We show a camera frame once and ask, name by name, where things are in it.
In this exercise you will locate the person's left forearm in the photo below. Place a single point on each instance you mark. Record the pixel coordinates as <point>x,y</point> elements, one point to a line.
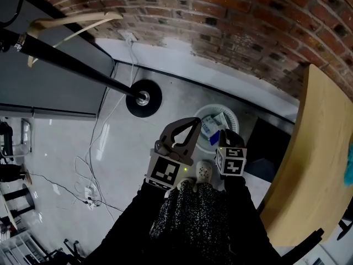
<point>129,225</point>

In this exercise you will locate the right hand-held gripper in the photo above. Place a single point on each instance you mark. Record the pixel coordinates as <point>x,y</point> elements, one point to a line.
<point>231,161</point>

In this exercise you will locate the black panel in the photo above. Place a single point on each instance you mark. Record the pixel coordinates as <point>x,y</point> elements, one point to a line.
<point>264,139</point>

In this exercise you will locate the person's right forearm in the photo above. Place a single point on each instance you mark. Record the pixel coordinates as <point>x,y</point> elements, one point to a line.
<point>248,217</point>

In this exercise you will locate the black chair base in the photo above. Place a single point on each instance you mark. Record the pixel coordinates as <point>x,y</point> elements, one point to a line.
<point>66,251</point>

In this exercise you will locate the black equipment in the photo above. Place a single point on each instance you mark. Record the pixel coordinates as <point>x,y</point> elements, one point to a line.
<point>7,142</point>

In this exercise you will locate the black coat rack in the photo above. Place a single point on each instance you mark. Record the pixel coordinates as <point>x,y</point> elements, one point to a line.
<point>82,70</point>

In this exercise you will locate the blue fluffy duster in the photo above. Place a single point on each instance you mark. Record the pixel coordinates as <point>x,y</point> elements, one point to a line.
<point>349,167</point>

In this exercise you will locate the chrome tube frame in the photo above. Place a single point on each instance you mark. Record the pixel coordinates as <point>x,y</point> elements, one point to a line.
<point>27,137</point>

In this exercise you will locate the white wall socket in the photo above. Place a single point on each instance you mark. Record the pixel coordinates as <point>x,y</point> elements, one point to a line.
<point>129,37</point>

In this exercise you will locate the light wooden board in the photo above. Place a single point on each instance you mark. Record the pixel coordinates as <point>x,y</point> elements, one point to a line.
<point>309,161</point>

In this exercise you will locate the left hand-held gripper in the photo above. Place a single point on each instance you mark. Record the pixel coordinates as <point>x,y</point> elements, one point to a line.
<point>165,172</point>

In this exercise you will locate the person's patterned skirt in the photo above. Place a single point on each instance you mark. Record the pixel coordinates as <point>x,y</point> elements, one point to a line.
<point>193,225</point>

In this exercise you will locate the round light table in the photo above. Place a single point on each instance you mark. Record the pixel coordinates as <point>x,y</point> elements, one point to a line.
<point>8,214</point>

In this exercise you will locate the wooden clothes hanger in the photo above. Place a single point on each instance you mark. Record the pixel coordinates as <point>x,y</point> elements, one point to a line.
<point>91,16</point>

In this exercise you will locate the person's left shoe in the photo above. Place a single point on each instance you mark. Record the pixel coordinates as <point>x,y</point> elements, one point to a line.
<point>187,183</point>

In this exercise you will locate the grey cabinet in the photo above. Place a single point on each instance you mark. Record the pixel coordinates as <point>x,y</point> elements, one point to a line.
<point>55,92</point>

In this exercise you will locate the white and blue wrapper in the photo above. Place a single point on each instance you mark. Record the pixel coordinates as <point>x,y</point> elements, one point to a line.
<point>208,127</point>

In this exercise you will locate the white round waste bin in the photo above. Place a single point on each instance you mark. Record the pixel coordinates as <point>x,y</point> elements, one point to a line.
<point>234,120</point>

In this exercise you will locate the white power strip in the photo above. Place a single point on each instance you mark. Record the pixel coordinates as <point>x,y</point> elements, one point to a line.
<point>91,196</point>

